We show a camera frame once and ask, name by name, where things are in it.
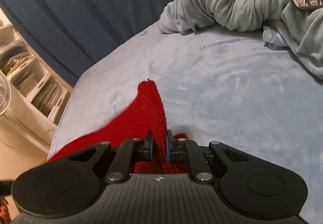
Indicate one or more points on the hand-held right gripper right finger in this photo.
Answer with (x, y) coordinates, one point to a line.
(167, 149)

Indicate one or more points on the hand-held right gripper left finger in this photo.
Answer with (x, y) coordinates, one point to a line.
(150, 148)

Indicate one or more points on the red knit cardigan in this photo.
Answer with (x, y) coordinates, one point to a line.
(149, 110)

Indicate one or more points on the white shelf unit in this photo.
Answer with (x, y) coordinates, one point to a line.
(37, 82)

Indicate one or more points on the dark blue curtain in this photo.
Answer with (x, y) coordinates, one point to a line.
(88, 7)

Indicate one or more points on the pale blue cloth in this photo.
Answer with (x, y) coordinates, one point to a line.
(275, 37)

